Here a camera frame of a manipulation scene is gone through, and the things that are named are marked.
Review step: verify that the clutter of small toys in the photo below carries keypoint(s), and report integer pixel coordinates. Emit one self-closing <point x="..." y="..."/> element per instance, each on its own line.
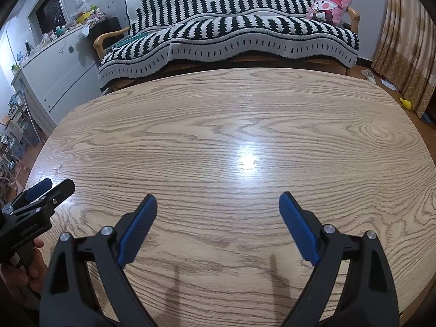
<point x="81" y="13"/>

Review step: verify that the pink cartoon cushion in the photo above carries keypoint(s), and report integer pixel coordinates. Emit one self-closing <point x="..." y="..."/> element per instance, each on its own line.
<point x="327" y="8"/>

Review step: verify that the white paper sheet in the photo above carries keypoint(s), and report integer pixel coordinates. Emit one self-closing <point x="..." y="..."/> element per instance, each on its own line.
<point x="388" y="84"/>

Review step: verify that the blue flat item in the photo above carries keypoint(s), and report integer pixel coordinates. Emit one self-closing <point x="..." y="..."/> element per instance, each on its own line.
<point x="428" y="117"/>

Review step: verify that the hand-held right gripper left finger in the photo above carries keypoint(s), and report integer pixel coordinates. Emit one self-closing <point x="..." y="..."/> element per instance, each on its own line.
<point x="139" y="228"/>

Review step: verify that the person's left hand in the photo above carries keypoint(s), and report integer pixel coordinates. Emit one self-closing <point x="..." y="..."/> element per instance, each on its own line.
<point x="17" y="279"/>

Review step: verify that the cluttered shelving rack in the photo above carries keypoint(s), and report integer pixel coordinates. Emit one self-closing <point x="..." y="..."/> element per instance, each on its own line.
<point x="13" y="133"/>

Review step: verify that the black speaker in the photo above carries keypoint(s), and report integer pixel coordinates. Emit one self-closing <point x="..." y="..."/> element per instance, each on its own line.
<point x="109" y="27"/>

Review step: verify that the yellow toy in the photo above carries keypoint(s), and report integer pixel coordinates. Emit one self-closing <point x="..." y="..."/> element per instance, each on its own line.
<point x="406" y="104"/>

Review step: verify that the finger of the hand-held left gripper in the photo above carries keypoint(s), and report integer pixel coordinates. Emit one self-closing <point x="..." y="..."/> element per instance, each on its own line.
<point x="37" y="190"/>
<point x="61" y="190"/>

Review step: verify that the dark framed wall panel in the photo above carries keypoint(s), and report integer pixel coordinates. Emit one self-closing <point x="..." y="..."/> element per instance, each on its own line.
<point x="49" y="10"/>

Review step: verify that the teal patterned cloth strip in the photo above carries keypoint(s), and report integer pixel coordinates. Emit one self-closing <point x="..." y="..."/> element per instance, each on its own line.
<point x="133" y="40"/>

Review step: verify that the white slipper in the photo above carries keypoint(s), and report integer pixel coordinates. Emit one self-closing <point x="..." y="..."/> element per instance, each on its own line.
<point x="368" y="75"/>

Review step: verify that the white cabinet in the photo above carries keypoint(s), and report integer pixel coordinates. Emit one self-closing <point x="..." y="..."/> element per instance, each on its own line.
<point x="61" y="75"/>

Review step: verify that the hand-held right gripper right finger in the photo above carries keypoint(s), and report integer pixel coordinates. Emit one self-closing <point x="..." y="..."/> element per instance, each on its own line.
<point x="299" y="228"/>

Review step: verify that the beige patterned curtain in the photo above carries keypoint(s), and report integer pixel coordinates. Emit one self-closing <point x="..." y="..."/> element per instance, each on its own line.
<point x="405" y="41"/>

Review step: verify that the black white striped sofa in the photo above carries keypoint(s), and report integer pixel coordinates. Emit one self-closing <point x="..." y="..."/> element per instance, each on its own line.
<point x="238" y="30"/>

